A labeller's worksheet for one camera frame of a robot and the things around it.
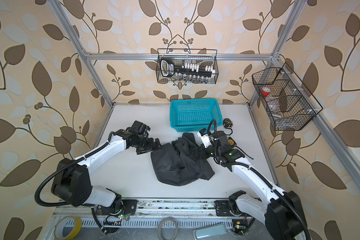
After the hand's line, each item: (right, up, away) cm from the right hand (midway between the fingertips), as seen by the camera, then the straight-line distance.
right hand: (197, 149), depth 80 cm
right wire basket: (+45, +25, -7) cm, 52 cm away
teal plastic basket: (0, +20, +35) cm, 40 cm away
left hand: (-23, 0, +4) cm, 23 cm away
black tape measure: (+23, +14, +24) cm, 36 cm away
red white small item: (+37, +32, 0) cm, 49 cm away
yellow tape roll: (-64, -32, -13) cm, 73 cm away
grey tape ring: (-19, -34, -10) cm, 40 cm away
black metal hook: (+23, +10, +25) cm, 35 cm away
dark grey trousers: (-11, -7, -3) cm, 13 cm away
